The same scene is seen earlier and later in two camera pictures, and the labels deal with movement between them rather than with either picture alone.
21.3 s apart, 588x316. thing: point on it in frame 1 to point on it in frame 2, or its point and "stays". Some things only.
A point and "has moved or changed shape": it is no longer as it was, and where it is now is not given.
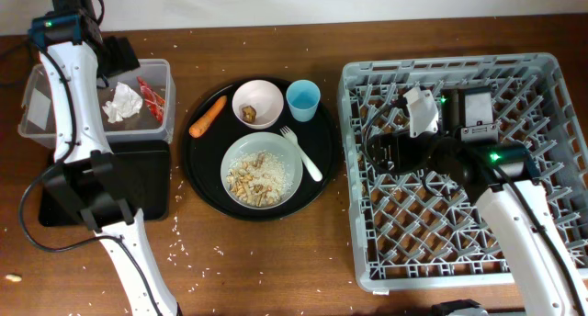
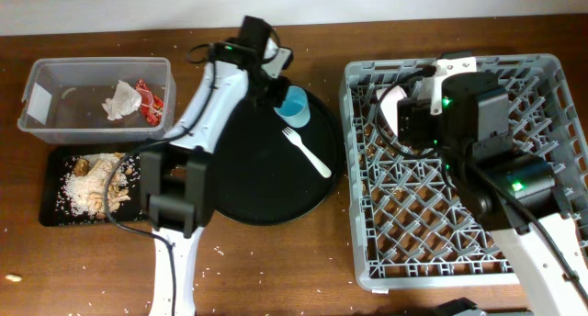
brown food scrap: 249,114 has moved or changed shape
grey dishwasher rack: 422,136 stays
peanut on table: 13,277 stays
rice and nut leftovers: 260,178 has moved or changed shape
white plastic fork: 310,165 has moved or changed shape
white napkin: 126,102 stays
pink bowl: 257,104 to 389,102
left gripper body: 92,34 to 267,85
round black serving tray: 261,148 stays
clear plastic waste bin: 136,107 stays
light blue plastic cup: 303,97 has moved or changed shape
